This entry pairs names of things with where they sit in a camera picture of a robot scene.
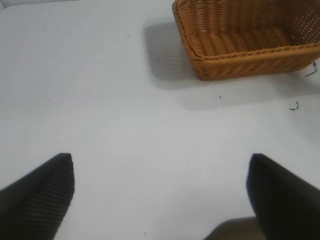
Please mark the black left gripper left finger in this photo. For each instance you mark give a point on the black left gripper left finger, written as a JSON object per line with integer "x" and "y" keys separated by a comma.
{"x": 37, "y": 200}

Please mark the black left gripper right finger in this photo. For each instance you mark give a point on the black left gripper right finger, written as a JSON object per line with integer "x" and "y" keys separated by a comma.
{"x": 282, "y": 197}

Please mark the brown wicker basket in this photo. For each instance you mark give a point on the brown wicker basket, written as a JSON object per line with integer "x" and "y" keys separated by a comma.
{"x": 240, "y": 45}

